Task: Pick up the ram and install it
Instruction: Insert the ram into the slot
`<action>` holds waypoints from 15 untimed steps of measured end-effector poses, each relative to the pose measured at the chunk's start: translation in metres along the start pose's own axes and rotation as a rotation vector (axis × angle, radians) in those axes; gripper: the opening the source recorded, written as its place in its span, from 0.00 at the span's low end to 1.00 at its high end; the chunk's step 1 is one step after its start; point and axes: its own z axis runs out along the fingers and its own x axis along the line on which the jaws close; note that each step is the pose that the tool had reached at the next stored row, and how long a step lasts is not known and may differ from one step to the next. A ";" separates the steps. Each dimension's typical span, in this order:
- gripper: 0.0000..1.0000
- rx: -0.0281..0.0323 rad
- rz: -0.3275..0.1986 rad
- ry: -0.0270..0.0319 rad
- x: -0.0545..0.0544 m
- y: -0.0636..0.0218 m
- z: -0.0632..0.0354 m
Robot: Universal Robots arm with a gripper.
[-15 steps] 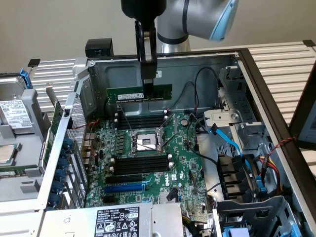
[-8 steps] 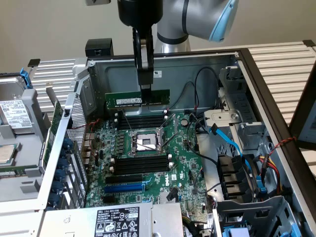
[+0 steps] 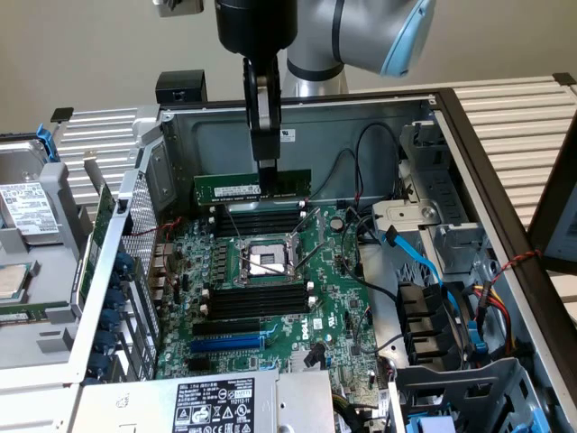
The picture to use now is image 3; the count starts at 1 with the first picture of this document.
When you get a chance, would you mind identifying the open PC case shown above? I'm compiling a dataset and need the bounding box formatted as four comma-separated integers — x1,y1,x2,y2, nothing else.
62,88,577,433

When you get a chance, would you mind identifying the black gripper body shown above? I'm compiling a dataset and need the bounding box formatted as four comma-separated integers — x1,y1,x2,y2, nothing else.
214,0,298,58

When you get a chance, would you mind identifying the blue flat wire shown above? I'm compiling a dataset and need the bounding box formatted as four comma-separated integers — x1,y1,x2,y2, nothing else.
382,225,461,312

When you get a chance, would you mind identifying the black box with port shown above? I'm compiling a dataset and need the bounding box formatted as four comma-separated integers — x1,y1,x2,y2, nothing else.
155,70,208,104

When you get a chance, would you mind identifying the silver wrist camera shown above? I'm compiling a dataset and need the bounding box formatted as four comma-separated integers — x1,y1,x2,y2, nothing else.
151,0,205,18

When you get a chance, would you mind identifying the red black twisted wire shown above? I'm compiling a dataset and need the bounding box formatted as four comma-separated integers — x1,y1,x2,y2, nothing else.
495,249,542,273
122,216,185,277

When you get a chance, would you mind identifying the coloured power wire bundle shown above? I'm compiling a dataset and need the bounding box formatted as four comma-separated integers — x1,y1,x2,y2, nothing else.
472,279,519,357

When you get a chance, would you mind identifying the dark framed panel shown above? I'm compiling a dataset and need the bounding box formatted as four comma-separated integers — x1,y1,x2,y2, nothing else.
527,130,577,330

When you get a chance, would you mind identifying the green motherboard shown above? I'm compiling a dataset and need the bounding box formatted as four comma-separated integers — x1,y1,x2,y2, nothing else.
155,203,389,407

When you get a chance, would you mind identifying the black fan shroud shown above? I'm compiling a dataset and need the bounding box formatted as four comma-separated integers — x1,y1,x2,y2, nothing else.
395,279,477,367

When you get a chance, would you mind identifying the grey parts rack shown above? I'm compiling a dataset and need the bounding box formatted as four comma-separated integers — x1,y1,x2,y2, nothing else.
0,160,98,362

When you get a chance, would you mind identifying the silver hard disk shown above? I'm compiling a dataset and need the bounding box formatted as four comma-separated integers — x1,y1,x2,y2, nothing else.
0,139,63,247

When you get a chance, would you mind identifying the blue slot latch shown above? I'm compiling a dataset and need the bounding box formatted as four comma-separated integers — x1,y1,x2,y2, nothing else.
112,252,134,283

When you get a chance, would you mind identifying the blue expansion slot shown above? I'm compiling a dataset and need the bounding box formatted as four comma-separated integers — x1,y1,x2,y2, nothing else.
188,337,266,355

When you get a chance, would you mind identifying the thin black wire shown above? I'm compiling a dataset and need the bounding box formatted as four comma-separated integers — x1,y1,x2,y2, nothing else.
310,148,362,199
353,121,405,213
340,207,407,303

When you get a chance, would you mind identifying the thin metal locking lever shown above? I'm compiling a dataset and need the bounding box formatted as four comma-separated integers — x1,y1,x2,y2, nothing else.
224,207,243,239

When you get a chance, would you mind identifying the silver power supply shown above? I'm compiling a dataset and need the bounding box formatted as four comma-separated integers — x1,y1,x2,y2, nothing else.
78,369,335,433

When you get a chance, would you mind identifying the long black expansion slot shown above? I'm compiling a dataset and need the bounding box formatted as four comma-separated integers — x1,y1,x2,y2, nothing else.
192,318,263,338

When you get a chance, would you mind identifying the blue disk caddy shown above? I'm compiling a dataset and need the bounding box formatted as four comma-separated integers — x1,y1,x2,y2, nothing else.
34,124,62,164

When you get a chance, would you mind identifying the metal socket cover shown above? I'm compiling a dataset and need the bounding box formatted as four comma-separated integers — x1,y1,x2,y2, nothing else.
288,206,326,272

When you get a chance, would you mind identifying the green RAM stick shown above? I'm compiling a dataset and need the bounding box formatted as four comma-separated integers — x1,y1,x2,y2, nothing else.
0,301,49,324
193,169,313,207

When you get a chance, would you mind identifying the black RAM slot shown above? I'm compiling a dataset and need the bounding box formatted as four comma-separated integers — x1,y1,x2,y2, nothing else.
201,299,316,313
201,291,316,305
199,307,312,322
207,202,308,212
206,283,316,297
207,216,307,227
208,209,308,219

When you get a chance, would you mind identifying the silver CPU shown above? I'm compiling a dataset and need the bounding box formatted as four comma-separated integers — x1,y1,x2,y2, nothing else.
0,260,36,301

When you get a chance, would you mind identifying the grey disk cage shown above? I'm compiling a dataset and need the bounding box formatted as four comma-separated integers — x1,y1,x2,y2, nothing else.
389,355,567,433

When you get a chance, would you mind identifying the silver disk bay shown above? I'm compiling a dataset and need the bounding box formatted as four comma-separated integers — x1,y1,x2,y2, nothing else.
371,120,495,279

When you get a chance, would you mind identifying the CPU socket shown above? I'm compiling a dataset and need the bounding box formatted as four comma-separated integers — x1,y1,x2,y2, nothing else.
234,233,308,286

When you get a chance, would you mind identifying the small silver heatsink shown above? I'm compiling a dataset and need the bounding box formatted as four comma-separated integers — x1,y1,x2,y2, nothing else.
289,349,326,374

